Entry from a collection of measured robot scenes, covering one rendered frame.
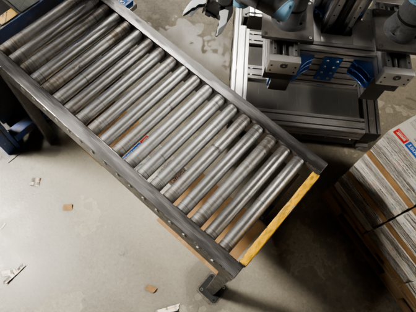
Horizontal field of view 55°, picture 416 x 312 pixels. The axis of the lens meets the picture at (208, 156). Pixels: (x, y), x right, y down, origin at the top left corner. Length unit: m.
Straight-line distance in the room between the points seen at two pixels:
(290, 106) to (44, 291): 1.62
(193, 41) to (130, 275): 1.52
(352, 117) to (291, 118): 0.35
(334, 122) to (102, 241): 1.41
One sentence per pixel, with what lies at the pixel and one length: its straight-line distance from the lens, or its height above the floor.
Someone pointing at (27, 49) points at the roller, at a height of 0.80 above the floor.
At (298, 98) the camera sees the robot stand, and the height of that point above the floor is 0.21.
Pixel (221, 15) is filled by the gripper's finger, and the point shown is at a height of 1.24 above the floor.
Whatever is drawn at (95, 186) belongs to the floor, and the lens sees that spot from 2.32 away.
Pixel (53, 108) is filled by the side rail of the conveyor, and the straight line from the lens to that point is 1.63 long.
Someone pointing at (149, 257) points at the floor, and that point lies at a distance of 2.19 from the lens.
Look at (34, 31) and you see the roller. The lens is 1.87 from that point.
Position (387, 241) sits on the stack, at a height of 0.29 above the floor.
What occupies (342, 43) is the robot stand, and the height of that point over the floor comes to 0.73.
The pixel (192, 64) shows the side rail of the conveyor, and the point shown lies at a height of 0.80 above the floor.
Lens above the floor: 2.16
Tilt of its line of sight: 67 degrees down
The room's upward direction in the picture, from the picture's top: 10 degrees clockwise
